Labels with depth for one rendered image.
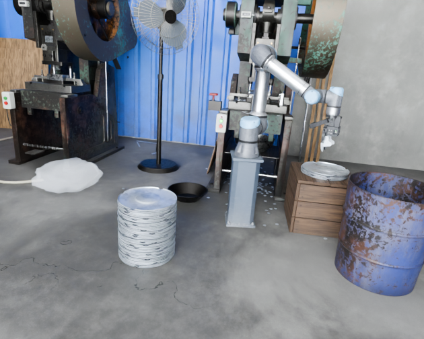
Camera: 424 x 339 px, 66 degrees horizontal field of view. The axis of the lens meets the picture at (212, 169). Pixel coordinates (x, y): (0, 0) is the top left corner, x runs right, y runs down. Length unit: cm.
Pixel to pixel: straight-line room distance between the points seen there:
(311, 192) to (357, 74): 215
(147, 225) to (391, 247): 110
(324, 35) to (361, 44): 165
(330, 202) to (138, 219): 113
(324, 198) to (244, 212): 48
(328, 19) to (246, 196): 120
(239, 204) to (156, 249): 65
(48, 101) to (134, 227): 176
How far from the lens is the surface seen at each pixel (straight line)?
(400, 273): 176
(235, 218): 206
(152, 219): 156
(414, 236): 167
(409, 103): 411
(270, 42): 260
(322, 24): 231
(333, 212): 210
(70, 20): 274
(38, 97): 313
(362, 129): 401
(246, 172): 195
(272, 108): 254
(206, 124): 392
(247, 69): 285
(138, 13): 280
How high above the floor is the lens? 97
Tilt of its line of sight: 18 degrees down
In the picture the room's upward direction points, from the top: 4 degrees clockwise
